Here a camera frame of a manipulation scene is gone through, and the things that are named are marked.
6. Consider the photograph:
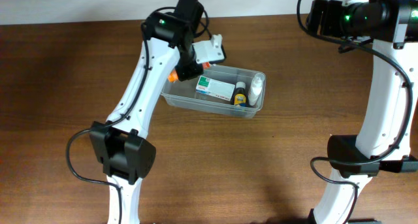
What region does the orange tablet tube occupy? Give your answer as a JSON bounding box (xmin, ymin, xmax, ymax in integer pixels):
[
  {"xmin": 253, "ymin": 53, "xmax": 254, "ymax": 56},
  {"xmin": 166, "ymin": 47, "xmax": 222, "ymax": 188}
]
[{"xmin": 167, "ymin": 62, "xmax": 211, "ymax": 82}]

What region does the white green medicine box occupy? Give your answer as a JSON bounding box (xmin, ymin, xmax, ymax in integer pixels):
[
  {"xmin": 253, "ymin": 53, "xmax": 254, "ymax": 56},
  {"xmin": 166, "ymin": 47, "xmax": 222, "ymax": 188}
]
[{"xmin": 195, "ymin": 76, "xmax": 235, "ymax": 101}]

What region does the dark dropper bottle white cap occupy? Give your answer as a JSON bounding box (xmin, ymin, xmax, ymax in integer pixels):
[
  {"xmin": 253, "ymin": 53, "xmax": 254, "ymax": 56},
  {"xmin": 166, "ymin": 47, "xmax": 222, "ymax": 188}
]
[{"xmin": 231, "ymin": 82, "xmax": 247, "ymax": 107}]

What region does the white spray bottle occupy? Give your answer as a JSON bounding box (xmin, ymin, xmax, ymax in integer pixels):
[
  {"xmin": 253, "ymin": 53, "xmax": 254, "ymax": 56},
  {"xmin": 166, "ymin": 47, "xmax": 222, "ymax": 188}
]
[{"xmin": 248, "ymin": 72, "xmax": 265, "ymax": 106}]

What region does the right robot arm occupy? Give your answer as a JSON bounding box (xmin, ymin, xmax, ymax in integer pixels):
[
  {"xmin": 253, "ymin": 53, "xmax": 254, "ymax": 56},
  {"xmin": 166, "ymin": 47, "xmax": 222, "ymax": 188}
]
[{"xmin": 298, "ymin": 0, "xmax": 417, "ymax": 223}]

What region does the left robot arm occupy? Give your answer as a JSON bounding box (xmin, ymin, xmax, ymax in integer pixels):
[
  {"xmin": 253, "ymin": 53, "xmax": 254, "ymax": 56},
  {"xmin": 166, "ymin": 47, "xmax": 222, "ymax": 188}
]
[{"xmin": 89, "ymin": 0, "xmax": 212, "ymax": 223}]

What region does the clear plastic container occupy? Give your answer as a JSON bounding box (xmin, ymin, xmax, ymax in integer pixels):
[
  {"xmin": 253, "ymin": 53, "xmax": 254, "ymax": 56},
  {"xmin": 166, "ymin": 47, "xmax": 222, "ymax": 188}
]
[{"xmin": 161, "ymin": 65, "xmax": 266, "ymax": 118}]

